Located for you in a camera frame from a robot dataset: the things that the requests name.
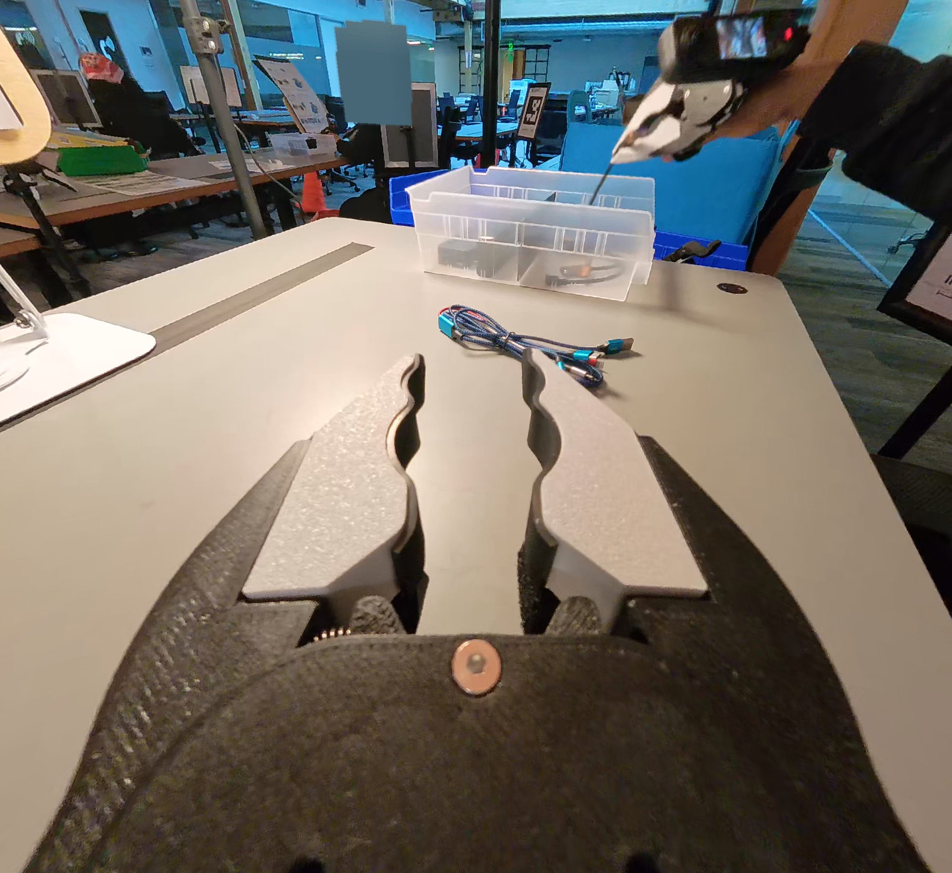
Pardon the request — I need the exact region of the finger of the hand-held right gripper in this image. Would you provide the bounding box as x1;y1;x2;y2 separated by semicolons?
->
671;84;746;161
616;81;689;163

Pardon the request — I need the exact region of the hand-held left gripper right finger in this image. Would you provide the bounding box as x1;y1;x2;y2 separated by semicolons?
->
519;349;709;633

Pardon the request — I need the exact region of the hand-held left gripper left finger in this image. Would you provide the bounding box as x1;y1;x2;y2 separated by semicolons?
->
240;354;430;630

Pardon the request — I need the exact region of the blue plastic bin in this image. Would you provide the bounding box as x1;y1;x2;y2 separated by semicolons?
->
388;174;751;270

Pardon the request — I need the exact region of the black cable with orange plug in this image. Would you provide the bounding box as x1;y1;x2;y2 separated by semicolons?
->
545;157;624;291

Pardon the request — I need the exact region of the clear plastic bin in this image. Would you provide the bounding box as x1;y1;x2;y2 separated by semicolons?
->
405;165;657;303

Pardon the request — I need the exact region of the blue braided usb cable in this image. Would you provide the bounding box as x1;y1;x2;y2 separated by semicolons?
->
437;304;637;390

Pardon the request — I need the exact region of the person's right forearm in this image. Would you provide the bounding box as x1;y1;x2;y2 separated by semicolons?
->
796;43;952;219

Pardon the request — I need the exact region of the person's right hand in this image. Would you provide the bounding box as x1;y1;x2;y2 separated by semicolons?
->
731;57;821;139

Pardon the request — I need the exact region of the blue partition panel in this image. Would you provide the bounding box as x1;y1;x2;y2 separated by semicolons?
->
559;125;783;238

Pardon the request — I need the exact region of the black white marker sign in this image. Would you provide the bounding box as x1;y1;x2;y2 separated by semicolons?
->
517;81;553;142

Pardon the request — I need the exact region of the black pole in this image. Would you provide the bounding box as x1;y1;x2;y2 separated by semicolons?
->
483;0;508;173

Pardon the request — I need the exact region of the black power adapter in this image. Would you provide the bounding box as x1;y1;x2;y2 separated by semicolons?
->
437;239;507;280

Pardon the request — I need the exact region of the grey monitor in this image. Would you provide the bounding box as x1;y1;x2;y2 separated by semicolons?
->
379;81;440;169
30;68;104;131

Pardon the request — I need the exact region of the framed marker sign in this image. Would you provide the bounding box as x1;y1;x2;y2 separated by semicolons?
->
876;222;952;334

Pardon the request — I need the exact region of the white document stand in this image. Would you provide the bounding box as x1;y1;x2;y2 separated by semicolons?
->
0;263;157;425

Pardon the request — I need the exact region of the instruction poster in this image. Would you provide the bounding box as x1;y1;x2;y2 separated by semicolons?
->
251;55;332;136

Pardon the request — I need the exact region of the work table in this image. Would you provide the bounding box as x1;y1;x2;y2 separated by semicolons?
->
0;147;351;234

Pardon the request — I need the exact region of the green bag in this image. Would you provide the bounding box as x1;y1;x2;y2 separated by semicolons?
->
56;142;150;178

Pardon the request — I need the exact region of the metal light stand pole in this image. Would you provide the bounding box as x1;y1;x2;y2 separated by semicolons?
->
152;0;270;240

